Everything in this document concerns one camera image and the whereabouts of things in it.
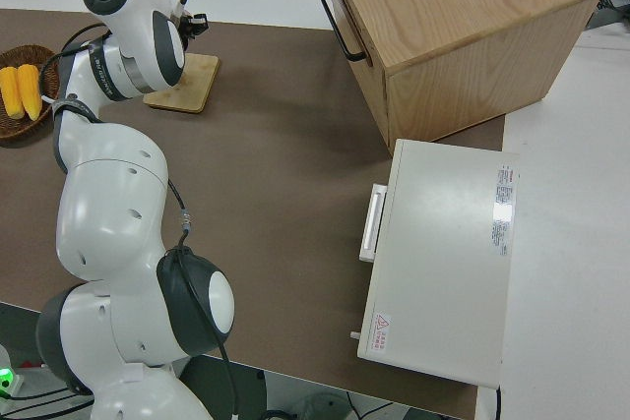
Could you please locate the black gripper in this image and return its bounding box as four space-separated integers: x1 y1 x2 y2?
176 12 209 43

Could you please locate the wooden mug tree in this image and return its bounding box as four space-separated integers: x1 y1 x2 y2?
113 0 221 114

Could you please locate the brown table mat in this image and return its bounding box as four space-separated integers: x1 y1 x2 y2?
0 7 508 414

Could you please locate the yellow corn cob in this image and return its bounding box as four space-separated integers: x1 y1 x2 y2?
0 67 24 121
17 64 44 121

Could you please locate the round brown wicker tray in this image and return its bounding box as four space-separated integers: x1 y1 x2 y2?
0 44 58 141

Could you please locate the wooden drawer cabinet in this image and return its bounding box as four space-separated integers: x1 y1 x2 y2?
319 0 605 146

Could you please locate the cream toaster oven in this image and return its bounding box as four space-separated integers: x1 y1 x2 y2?
356 138 522 390

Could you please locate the white power strip green light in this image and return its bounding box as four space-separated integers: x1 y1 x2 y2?
0 345 26 401

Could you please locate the black cabinet handle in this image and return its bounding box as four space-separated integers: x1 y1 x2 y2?
319 0 368 61

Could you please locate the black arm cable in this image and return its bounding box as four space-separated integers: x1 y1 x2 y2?
37 21 242 420

